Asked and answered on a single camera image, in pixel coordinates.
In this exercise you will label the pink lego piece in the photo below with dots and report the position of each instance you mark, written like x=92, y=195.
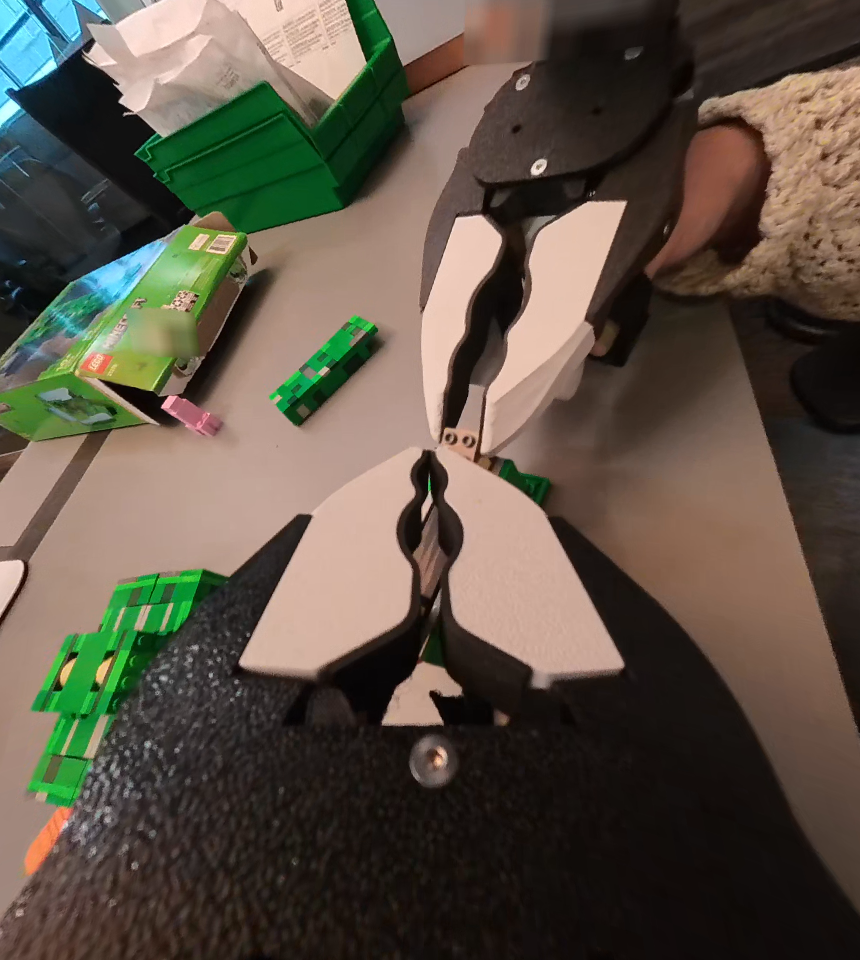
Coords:
x=191, y=415

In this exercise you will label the black chair base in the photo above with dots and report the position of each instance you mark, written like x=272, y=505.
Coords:
x=842, y=375

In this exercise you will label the green plastic storage bin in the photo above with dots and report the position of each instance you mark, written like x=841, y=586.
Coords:
x=265, y=176
x=287, y=210
x=249, y=124

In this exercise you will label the printed white paper sheet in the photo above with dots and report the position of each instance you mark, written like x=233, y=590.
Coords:
x=302, y=37

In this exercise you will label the small grey lego plate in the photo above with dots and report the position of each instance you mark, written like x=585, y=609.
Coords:
x=460, y=439

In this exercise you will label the crumpled white paper bag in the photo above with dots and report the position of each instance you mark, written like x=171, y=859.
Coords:
x=182, y=67

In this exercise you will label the green pixel-pattern lego block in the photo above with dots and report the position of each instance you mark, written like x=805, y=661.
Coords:
x=325, y=371

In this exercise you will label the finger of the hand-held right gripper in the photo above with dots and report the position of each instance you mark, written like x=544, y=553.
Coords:
x=456, y=300
x=565, y=292

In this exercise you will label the person's right hand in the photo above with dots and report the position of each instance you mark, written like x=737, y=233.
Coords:
x=722, y=195

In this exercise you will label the green lego set box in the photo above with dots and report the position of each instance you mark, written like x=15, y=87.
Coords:
x=62, y=345

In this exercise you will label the black office chair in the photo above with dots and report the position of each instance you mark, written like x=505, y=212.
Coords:
x=77, y=127

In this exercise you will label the window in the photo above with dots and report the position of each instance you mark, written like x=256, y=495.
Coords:
x=2, y=75

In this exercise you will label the large green lego assembly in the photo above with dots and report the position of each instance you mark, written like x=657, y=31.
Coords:
x=99, y=660

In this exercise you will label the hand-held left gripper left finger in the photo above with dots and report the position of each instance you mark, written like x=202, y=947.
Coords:
x=325, y=592

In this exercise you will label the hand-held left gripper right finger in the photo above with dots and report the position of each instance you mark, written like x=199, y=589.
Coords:
x=527, y=592

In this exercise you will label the person's right forearm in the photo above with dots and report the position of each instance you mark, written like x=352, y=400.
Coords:
x=835, y=187

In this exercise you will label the orange plastic piece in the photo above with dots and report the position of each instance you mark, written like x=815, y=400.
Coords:
x=47, y=840

